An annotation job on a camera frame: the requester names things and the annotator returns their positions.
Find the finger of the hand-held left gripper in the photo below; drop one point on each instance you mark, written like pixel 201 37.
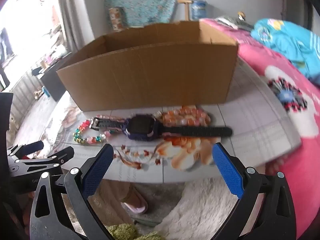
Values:
pixel 62 155
pixel 32 147

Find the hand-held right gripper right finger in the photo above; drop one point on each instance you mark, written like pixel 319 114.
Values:
pixel 227 170

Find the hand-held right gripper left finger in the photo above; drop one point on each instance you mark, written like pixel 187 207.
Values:
pixel 97 170

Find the black purple smart watch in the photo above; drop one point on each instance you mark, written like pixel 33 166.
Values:
pixel 140 127

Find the small silver coil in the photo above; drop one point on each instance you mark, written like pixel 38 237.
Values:
pixel 157 114

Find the brown cardboard box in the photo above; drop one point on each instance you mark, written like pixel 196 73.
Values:
pixel 150 80

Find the white fluffy rug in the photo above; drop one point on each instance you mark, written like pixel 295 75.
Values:
pixel 195 205

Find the pink slipper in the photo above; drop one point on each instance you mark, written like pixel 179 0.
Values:
pixel 136 203

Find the floral plastic tablecloth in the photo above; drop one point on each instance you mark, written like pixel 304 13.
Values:
pixel 250 120

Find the green fluffy cloth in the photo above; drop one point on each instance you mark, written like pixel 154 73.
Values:
pixel 120 231

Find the black cabinet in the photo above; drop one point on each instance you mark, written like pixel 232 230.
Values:
pixel 55 80

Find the window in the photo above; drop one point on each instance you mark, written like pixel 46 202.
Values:
pixel 30 30

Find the pink floral blanket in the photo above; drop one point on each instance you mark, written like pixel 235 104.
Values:
pixel 265 55

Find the grey curtain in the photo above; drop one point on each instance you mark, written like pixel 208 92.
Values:
pixel 71 12

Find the blue cartoon quilt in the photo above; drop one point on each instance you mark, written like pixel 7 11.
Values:
pixel 287 40

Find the grey patterned cloth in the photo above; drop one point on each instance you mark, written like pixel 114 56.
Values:
pixel 232 23

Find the small gold ornament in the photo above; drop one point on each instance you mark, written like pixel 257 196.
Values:
pixel 241 15

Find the wooden crutch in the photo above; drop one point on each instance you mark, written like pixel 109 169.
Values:
pixel 186 7

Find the teal hanging cloth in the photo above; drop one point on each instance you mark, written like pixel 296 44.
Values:
pixel 140 0

